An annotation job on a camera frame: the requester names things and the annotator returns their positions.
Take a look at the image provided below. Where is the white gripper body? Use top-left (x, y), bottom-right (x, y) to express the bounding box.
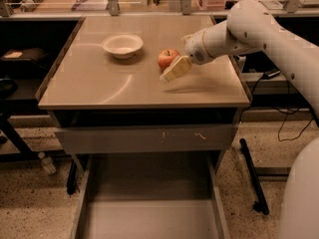
top-left (184, 30), bottom-right (213, 65)

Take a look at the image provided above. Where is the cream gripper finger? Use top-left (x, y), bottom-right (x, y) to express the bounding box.
top-left (159, 56), bottom-right (192, 83)
top-left (181, 34), bottom-right (193, 44)

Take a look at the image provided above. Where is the red apple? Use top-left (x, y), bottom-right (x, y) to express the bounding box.
top-left (158, 49), bottom-right (179, 71)

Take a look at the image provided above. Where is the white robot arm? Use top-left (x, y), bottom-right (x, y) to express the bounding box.
top-left (160, 0), bottom-right (319, 239)

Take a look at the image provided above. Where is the grey drawer cabinet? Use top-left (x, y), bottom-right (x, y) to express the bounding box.
top-left (35, 15), bottom-right (252, 174)

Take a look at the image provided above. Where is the closed grey top drawer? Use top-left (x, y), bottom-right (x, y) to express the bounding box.
top-left (55, 123), bottom-right (237, 154)

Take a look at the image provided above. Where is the open grey middle drawer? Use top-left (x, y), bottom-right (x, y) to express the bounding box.
top-left (70, 152), bottom-right (230, 239)

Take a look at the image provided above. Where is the white paper bowl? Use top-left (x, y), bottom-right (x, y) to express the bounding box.
top-left (102, 33), bottom-right (144, 59)

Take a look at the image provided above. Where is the black phone on shelf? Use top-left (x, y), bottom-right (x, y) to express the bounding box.
top-left (262, 69), bottom-right (280, 80)

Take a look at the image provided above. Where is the clear plastic bottle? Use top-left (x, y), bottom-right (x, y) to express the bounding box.
top-left (38, 152), bottom-right (57, 175)

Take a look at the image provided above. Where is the black cable on floor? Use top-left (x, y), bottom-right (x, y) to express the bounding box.
top-left (273, 107), bottom-right (315, 142)

